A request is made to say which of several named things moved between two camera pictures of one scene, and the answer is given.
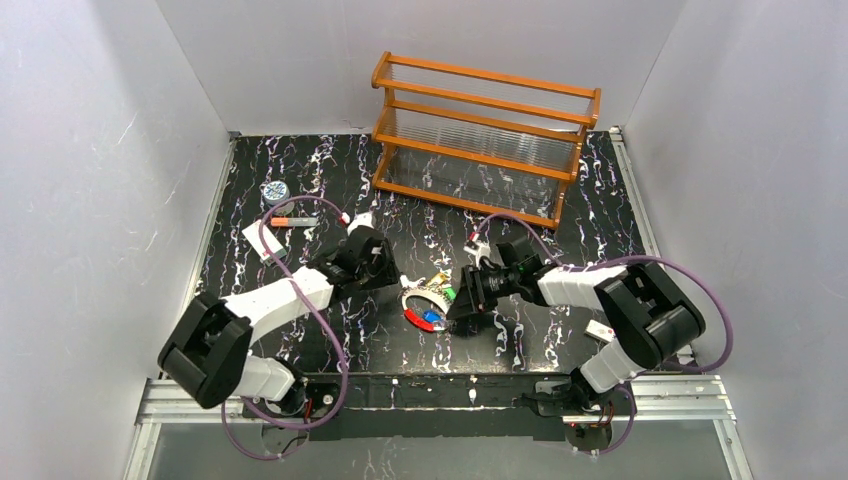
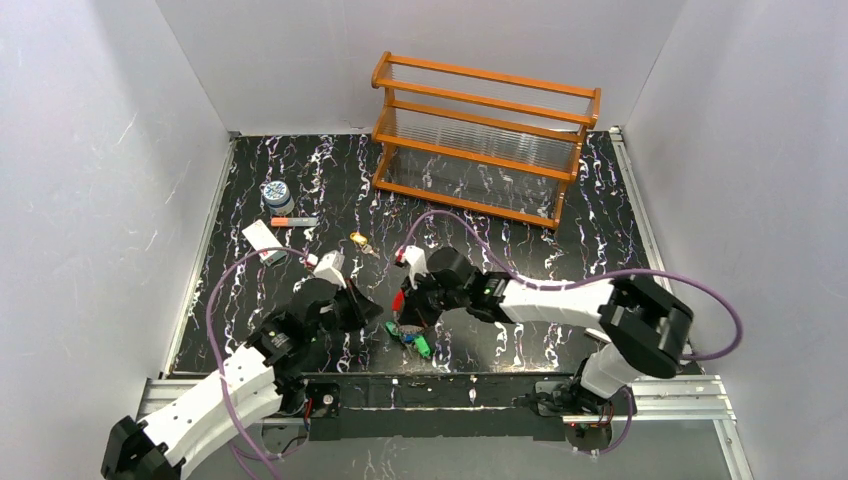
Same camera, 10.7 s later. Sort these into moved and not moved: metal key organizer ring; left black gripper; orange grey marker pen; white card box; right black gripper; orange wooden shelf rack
Moved: metal key organizer ring; right black gripper; left black gripper
Not moved: white card box; orange grey marker pen; orange wooden shelf rack
